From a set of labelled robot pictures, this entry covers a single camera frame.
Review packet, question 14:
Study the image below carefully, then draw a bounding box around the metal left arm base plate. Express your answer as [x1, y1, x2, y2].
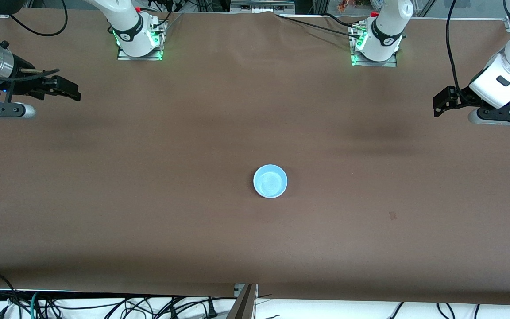
[349, 22, 398, 68]

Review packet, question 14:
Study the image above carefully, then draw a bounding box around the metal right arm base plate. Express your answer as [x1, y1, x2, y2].
[117, 18, 168, 61]

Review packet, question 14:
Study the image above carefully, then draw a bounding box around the brown table cover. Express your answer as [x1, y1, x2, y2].
[0, 8, 510, 306]

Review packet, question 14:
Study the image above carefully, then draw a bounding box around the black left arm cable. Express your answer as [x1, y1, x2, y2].
[445, 0, 471, 96]

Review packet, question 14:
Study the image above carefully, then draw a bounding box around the blue bowl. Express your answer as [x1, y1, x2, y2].
[253, 164, 288, 199]

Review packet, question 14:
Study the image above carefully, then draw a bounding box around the black base cable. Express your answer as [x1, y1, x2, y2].
[276, 15, 362, 39]
[321, 12, 365, 29]

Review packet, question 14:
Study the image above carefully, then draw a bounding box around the aluminium profile post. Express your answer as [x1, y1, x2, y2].
[226, 284, 259, 319]

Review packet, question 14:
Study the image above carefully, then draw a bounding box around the aluminium frame rail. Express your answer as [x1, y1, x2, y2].
[231, 0, 295, 14]

